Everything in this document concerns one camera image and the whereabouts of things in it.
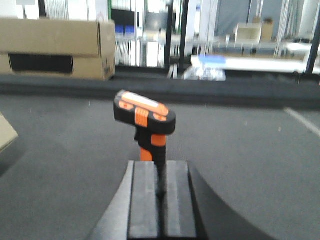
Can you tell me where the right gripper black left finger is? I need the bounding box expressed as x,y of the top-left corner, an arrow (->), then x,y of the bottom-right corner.
87,161 -> 160,240

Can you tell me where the orange black barcode scanner gun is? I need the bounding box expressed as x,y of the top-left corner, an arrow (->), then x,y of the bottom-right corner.
113,89 -> 177,198

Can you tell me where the black vertical post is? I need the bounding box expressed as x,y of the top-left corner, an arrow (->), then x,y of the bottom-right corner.
178,0 -> 189,74

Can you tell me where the large cardboard box with handle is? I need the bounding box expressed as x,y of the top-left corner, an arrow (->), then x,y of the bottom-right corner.
0,18 -> 116,81

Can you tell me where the blue tray on white table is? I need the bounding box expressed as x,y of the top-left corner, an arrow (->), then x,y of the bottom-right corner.
198,55 -> 227,66

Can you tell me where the clear plastic bag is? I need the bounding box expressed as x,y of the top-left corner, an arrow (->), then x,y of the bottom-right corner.
182,66 -> 226,82

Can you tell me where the white background table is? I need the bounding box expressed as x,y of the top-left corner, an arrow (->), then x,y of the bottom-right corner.
190,55 -> 307,74

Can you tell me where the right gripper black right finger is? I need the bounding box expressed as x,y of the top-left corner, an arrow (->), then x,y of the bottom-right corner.
164,160 -> 272,240

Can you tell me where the brown cardboard package box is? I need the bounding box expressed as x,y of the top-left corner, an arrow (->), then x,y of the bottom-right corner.
0,113 -> 19,152

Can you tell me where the black raised table edge rail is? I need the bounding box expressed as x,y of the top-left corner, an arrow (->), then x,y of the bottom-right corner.
0,72 -> 320,110

